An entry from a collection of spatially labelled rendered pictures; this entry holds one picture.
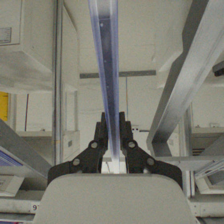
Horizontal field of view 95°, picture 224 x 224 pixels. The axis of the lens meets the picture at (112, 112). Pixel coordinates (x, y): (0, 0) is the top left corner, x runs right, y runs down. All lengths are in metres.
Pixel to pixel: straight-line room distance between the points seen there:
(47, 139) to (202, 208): 0.94
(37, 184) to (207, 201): 1.00
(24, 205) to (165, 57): 0.87
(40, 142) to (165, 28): 0.86
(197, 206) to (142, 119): 1.53
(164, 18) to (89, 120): 1.98
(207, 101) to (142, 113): 1.24
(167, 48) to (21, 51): 0.53
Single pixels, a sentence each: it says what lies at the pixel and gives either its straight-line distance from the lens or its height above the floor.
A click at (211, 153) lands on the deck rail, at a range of 0.62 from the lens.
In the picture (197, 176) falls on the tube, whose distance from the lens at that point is 0.39.
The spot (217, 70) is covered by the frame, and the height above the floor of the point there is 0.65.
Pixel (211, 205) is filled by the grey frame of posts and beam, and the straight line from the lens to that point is 0.82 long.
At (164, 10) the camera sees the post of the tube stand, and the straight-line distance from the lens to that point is 0.23.
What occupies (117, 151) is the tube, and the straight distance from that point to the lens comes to 0.17.
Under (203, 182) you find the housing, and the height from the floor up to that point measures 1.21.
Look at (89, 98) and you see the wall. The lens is 2.13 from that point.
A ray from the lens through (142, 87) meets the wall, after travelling 2.16.
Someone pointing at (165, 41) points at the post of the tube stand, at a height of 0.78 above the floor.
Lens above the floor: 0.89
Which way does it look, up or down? 3 degrees down
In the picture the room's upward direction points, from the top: 179 degrees clockwise
